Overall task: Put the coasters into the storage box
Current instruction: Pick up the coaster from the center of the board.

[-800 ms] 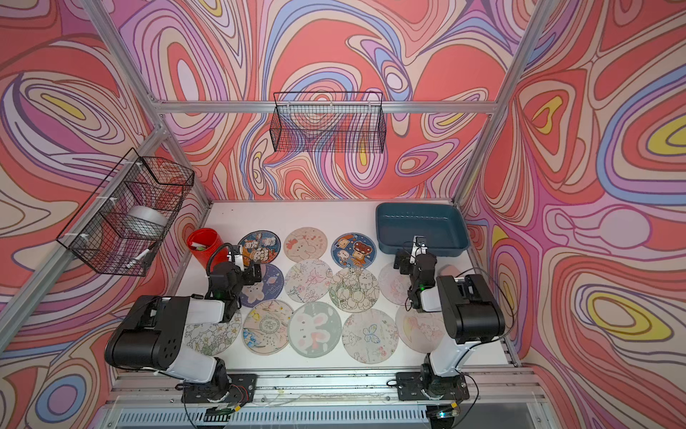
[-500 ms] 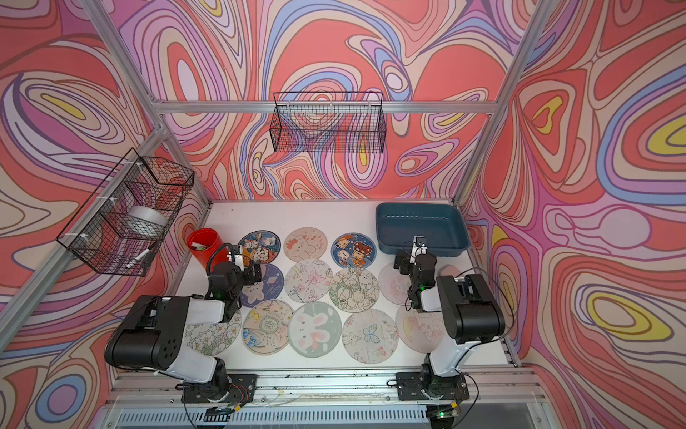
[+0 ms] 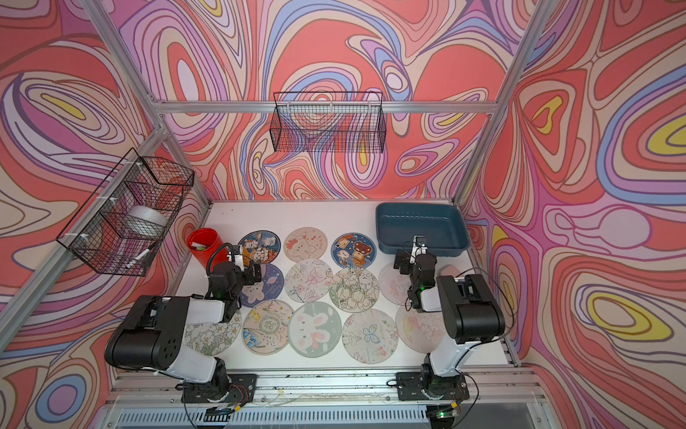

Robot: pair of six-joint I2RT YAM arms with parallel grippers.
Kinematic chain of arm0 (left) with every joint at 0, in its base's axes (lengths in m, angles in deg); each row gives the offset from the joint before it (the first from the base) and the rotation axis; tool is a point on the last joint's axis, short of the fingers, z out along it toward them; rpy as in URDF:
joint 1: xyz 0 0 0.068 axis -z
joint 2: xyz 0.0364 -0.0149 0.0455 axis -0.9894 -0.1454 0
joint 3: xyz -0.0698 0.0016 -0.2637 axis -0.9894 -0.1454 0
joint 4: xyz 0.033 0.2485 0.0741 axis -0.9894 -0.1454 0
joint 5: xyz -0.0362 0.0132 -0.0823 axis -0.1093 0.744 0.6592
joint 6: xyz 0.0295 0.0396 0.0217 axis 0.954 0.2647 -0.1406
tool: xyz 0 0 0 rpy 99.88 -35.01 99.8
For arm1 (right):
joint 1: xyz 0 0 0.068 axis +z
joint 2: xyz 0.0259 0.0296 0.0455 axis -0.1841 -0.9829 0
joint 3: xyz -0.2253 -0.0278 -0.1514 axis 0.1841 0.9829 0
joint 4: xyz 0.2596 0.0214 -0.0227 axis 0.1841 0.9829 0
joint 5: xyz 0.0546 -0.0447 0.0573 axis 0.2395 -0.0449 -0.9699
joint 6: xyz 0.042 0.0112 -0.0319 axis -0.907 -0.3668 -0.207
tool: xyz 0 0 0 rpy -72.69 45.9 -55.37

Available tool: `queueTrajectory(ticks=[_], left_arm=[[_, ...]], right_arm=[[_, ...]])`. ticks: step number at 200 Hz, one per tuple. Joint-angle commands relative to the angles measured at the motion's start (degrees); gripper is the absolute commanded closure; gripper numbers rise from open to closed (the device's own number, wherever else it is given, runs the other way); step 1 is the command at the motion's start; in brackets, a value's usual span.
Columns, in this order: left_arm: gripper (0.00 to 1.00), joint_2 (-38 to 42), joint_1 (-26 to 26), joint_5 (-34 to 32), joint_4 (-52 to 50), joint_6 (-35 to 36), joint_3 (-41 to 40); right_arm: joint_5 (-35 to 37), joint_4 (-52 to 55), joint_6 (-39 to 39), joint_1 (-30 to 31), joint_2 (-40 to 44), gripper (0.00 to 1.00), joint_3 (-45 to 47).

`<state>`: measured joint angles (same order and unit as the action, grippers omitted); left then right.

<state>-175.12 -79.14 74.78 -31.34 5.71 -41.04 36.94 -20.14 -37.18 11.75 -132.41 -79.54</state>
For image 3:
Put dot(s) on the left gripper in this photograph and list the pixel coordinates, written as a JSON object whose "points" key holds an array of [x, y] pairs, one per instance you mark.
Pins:
{"points": [[247, 274]]}

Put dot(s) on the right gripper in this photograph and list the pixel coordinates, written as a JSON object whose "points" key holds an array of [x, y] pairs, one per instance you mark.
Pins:
{"points": [[405, 260]]}

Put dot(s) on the pink unicorn coaster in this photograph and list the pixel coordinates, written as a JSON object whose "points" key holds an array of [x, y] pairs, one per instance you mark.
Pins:
{"points": [[394, 286]]}

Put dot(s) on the green tulip bunny coaster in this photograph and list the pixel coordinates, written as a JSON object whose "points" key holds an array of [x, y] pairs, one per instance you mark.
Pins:
{"points": [[354, 290]]}

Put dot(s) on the pink line flowers coaster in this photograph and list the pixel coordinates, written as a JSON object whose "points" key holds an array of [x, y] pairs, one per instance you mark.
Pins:
{"points": [[308, 281]]}

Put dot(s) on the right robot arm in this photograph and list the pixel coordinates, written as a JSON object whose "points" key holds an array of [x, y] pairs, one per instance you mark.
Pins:
{"points": [[469, 311]]}

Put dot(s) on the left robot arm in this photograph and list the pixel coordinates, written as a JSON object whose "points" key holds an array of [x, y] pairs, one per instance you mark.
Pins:
{"points": [[150, 337]]}

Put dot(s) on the teal plastic storage box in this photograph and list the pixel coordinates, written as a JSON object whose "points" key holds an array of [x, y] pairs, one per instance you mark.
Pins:
{"points": [[442, 226]]}

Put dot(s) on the red plastic cup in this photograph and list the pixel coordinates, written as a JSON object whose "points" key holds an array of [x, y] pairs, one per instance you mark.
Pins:
{"points": [[203, 243]]}

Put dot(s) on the dark blue cartoon animals coaster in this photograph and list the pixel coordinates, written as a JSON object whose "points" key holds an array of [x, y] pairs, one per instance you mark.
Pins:
{"points": [[261, 247]]}

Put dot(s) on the purple good luck bunny coaster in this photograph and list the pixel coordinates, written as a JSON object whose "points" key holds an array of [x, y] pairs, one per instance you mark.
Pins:
{"points": [[269, 288]]}

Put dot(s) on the peach floral wreath coaster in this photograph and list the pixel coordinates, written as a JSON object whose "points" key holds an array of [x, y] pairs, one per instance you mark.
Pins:
{"points": [[265, 329]]}

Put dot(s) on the pink cartoon girl coaster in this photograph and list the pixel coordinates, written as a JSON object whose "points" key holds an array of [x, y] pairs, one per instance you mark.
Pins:
{"points": [[420, 331]]}

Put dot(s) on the white green flowers coaster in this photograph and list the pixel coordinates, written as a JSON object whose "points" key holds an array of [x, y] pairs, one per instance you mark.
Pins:
{"points": [[213, 339]]}

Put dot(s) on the blue denim bear coaster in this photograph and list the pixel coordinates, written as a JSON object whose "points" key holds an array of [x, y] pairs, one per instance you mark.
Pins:
{"points": [[353, 249]]}

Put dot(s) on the pink checkered bunny coaster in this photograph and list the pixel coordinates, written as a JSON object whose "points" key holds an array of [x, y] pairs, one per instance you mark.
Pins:
{"points": [[305, 243]]}

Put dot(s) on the white butterfly doodle coaster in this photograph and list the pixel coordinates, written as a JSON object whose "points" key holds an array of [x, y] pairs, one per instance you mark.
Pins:
{"points": [[370, 337]]}

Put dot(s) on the silver tape roll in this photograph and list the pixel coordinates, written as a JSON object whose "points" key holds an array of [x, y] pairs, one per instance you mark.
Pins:
{"points": [[145, 223]]}

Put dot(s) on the white marker pen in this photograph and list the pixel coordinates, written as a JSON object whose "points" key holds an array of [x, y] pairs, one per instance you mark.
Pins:
{"points": [[141, 261]]}

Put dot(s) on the green number three bunny coaster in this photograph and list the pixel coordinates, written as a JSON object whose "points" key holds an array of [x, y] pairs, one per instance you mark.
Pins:
{"points": [[315, 329]]}

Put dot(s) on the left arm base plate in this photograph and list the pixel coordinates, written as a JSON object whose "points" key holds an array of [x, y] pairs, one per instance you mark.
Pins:
{"points": [[233, 389]]}

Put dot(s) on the left black wire basket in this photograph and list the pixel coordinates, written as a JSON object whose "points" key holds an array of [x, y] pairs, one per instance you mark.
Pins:
{"points": [[101, 241]]}

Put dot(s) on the black wire basket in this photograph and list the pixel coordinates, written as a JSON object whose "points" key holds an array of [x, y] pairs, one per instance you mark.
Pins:
{"points": [[328, 122], [101, 241]]}

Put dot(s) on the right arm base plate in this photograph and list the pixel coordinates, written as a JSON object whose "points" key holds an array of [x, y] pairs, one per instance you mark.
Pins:
{"points": [[416, 386]]}

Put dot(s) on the back black wire basket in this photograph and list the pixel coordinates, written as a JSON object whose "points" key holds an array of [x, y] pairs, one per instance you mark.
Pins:
{"points": [[328, 122]]}

